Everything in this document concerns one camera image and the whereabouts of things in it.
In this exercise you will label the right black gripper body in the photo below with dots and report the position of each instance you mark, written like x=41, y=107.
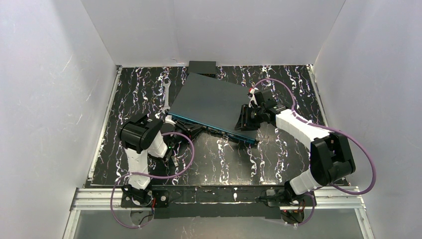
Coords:
x=246, y=115

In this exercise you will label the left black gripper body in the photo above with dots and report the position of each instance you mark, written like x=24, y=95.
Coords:
x=184, y=131

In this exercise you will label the large dark network switch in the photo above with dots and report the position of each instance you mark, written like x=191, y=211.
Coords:
x=212, y=103

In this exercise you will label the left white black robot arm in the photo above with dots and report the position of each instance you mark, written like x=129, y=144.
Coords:
x=142, y=137

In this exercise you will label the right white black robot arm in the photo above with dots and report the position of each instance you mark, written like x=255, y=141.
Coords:
x=330, y=153

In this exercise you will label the silver open-end wrench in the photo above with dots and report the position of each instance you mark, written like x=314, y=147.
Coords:
x=166, y=107

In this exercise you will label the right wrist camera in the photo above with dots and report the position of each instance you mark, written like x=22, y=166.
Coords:
x=259, y=97

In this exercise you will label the small black switch box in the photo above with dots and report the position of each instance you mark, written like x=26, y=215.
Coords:
x=205, y=68

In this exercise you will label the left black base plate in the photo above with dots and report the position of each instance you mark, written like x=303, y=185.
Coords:
x=150, y=197

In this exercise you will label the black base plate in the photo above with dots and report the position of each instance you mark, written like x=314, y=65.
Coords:
x=150, y=197
x=280, y=197

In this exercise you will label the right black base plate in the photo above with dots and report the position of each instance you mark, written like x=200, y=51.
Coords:
x=280, y=197

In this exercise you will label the aluminium front rail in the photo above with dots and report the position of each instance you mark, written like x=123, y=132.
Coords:
x=104, y=198

